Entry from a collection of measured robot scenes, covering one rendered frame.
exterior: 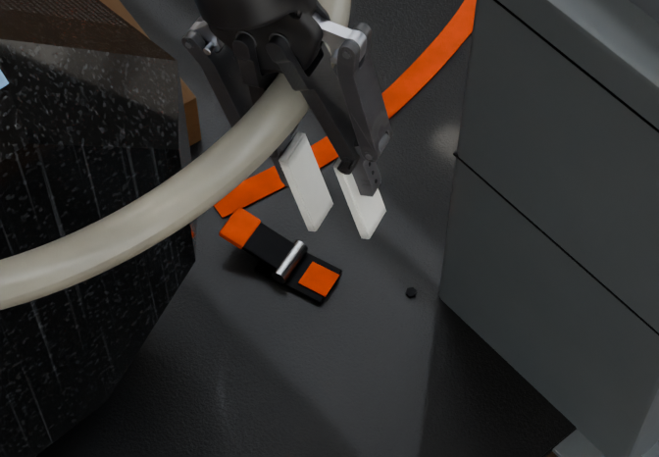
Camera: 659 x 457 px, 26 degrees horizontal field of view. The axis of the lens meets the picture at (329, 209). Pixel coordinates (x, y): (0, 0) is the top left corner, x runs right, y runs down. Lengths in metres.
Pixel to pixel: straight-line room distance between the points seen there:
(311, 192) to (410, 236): 1.33
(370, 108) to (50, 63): 0.78
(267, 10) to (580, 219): 1.00
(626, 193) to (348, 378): 0.67
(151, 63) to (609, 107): 0.56
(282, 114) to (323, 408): 1.30
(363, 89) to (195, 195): 0.13
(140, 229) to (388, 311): 1.40
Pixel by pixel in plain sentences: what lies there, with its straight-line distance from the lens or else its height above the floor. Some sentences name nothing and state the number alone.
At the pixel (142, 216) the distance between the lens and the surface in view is 0.88.
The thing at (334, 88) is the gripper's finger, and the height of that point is 1.25.
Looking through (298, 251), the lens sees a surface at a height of 0.05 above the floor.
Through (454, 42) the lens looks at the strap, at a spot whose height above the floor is 0.02.
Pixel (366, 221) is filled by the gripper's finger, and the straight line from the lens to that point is 0.99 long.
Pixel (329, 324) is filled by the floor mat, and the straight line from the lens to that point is 2.24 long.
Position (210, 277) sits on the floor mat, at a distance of 2.30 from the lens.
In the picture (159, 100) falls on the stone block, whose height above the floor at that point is 0.58.
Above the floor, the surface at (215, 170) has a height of 1.26.
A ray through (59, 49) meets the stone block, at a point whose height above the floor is 0.73.
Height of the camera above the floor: 1.98
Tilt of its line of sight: 57 degrees down
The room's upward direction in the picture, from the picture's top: straight up
